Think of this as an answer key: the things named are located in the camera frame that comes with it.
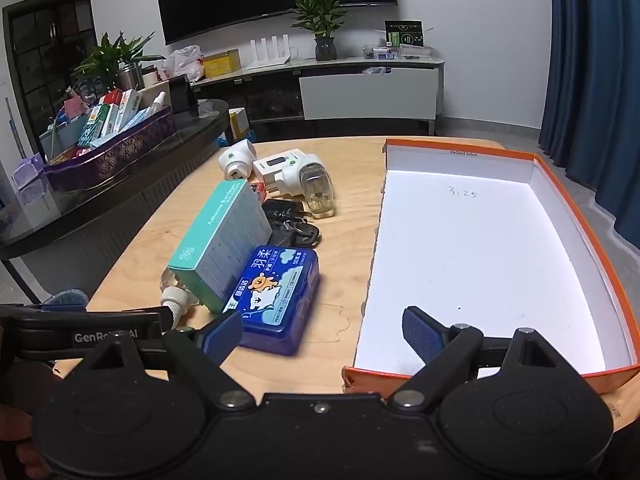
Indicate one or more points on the potted plant in dark vase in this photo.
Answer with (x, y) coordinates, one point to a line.
(325, 50)

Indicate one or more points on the black green display box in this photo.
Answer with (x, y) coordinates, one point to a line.
(402, 34)

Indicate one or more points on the clear refill bottle white cap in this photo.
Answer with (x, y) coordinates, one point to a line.
(177, 302)

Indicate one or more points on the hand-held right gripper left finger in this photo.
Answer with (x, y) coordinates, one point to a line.
(225, 336)

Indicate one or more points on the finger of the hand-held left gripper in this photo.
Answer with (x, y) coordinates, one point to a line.
(65, 300)

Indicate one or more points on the white spray bottle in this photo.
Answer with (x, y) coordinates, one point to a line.
(157, 102)

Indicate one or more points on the purple patterned tray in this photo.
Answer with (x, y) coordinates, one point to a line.
(120, 155)

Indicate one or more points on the dark glass door cabinet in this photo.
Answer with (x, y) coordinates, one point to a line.
(45, 60)

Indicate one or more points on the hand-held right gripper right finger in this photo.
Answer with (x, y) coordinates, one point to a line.
(422, 335)

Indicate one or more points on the white yellow cardboard box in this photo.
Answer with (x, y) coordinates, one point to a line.
(239, 122)

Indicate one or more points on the orange white cardboard box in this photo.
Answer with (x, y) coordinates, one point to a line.
(475, 260)

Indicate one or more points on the red blue playing card box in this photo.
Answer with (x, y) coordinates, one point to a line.
(258, 191)

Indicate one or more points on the white router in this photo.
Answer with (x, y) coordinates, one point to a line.
(267, 57)

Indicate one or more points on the white power adapter box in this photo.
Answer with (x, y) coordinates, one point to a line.
(272, 165)

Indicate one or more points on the beige cardboard box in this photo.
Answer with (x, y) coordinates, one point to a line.
(152, 79)

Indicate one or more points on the clear plastic organizer boxes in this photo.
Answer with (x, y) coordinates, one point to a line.
(395, 52)

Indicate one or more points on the black glass table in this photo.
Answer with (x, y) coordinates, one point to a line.
(100, 205)

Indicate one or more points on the teal bandage box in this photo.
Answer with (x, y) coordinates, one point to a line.
(220, 245)

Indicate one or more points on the white plastic bag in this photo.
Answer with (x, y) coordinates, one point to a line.
(182, 62)

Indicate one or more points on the blue curtain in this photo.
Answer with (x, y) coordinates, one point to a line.
(595, 85)

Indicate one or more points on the white repellent plug with bottle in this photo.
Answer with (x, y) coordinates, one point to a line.
(305, 170)

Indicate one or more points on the lavender small box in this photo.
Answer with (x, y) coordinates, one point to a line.
(29, 172)

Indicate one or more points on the blue floss pick case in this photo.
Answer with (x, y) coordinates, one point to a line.
(280, 305)

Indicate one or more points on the person's left hand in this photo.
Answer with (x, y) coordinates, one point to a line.
(12, 425)

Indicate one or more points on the white tv cabinet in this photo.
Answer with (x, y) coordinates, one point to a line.
(370, 92)

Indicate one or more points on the white plug-in heater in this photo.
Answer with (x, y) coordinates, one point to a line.
(235, 157)

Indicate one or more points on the black display stand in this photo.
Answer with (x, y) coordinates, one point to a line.
(181, 92)

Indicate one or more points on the black power adapter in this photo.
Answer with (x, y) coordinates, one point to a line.
(280, 207)

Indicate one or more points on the large leafy potted plant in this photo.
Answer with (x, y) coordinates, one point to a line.
(107, 57)

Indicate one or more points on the black car key fob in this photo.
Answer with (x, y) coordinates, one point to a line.
(300, 232)

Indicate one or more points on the pile of medicine boxes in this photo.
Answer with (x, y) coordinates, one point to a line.
(107, 117)

